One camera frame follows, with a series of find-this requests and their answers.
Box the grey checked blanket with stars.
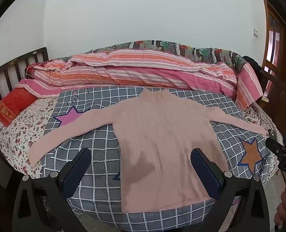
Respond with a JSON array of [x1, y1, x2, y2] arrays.
[[40, 86, 273, 232]]

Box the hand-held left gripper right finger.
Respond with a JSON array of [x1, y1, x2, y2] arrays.
[[190, 148, 275, 232]]

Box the pink orange striped quilt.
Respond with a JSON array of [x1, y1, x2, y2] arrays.
[[15, 49, 263, 109]]

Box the dark wooden headboard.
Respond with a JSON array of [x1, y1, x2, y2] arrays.
[[0, 47, 49, 116]]

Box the floral patchwork blanket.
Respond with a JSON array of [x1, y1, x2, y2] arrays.
[[85, 40, 248, 74]]

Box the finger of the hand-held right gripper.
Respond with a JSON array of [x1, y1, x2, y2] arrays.
[[265, 137, 286, 177]]

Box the floral bed sheet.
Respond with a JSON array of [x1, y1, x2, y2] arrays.
[[0, 97, 285, 182]]

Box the pink knit sweater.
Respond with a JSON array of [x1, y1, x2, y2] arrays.
[[27, 88, 267, 213]]

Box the wooden door frame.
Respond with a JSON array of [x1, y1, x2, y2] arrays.
[[263, 0, 285, 78]]

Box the dark wooden footboard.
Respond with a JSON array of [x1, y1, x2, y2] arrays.
[[243, 55, 286, 136]]

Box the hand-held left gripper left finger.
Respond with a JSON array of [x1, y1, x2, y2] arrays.
[[12, 147, 92, 232]]

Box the red pillow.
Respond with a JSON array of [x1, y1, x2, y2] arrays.
[[0, 87, 38, 127]]

